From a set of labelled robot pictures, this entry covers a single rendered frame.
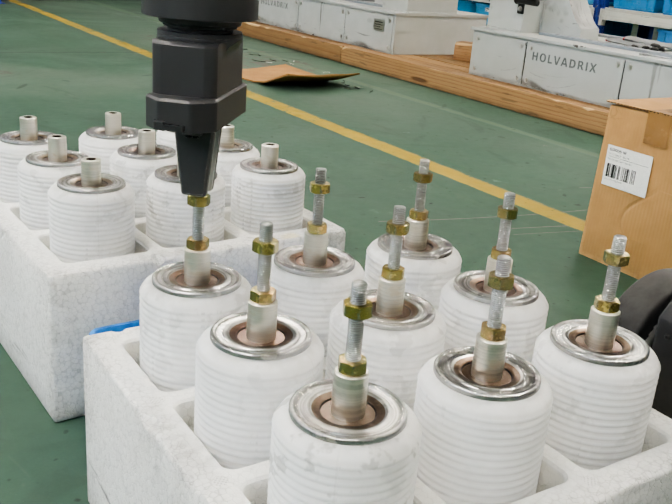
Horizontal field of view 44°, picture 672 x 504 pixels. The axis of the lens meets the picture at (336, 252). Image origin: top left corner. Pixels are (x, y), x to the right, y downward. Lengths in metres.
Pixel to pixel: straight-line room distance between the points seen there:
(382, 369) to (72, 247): 0.44
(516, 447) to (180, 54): 0.36
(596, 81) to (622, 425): 2.44
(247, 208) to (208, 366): 0.49
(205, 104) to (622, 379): 0.37
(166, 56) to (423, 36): 3.40
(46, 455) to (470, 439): 0.52
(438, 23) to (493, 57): 0.71
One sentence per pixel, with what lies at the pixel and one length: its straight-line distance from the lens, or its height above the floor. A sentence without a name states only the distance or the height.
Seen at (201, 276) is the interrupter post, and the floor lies 0.26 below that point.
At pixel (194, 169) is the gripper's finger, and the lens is 0.68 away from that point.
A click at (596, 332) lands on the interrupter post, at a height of 0.26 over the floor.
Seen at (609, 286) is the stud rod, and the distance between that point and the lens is 0.67.
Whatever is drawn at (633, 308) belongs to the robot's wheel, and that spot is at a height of 0.17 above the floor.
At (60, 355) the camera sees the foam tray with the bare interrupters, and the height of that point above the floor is 0.08.
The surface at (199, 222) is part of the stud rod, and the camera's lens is 0.70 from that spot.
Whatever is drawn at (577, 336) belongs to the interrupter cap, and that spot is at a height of 0.25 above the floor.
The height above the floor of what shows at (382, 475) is 0.24.
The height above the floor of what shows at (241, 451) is 0.18.
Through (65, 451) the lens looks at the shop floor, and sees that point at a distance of 0.96.
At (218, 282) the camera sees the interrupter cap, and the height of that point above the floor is 0.25.
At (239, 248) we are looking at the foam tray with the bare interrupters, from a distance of 1.02.
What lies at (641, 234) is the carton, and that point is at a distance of 1.60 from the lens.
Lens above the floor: 0.53
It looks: 20 degrees down
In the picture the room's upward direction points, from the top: 5 degrees clockwise
